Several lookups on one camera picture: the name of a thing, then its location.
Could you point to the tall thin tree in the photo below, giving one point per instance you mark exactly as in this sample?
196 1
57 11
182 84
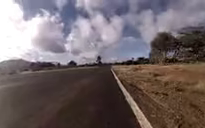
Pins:
98 60

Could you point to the round dark tree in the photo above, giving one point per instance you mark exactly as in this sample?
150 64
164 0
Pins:
72 63

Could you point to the white painted edge line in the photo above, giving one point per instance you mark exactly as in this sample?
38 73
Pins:
131 103

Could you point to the dark asphalt road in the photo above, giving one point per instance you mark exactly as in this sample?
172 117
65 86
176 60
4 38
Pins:
63 100

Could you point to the distant line of bushes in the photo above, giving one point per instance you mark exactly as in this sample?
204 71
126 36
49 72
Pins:
43 65

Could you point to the dry brown grass verge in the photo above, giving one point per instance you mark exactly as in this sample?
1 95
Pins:
170 90

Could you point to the group of dark trees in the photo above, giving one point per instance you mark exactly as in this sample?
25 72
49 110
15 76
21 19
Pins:
180 46

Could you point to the distant hill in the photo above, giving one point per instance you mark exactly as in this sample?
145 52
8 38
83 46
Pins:
10 65

